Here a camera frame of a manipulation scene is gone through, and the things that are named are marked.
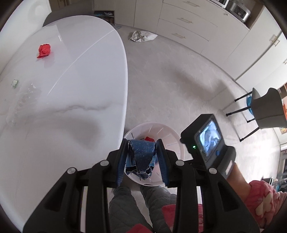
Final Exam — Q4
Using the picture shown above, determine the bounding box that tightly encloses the blue plastic wrapper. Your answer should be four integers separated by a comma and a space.
125, 139, 158, 180

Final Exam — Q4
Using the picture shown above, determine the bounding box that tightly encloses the pink patterned sleeve forearm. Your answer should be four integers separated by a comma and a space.
244, 180, 286, 229

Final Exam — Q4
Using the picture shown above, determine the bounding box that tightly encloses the white plastic trash bin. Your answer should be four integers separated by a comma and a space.
124, 122, 185, 186

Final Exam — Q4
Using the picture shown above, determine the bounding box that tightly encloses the person's right hand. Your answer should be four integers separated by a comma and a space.
227, 163, 251, 201

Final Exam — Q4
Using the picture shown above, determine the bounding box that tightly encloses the red crumpled paper piece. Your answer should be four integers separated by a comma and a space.
144, 136, 155, 142

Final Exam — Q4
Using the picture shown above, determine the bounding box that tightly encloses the teal quilted trouser leg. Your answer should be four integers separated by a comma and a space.
109, 186, 153, 232

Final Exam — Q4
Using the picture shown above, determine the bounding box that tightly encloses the grey chair with black legs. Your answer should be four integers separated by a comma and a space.
226, 88, 286, 142

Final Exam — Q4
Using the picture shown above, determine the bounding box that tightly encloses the white cabinet with drawers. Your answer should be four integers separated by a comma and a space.
133, 0, 287, 88

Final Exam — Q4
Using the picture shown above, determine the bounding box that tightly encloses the clear crumpled plastic wrap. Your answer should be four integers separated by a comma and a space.
6, 83, 42, 127

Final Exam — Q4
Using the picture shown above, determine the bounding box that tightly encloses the white oval marble table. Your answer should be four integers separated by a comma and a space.
1, 16, 128, 230

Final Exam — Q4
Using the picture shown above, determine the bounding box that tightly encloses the white crumpled bag on floor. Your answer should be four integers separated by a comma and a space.
129, 31, 158, 43

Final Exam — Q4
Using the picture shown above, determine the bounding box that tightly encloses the silver toaster oven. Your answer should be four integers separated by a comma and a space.
226, 0, 251, 23

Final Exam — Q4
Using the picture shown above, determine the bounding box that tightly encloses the green white crumpled wrapper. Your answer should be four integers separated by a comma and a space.
11, 79, 19, 89

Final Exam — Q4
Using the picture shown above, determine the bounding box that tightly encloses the dark grey dining chair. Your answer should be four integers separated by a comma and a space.
42, 10, 117, 27

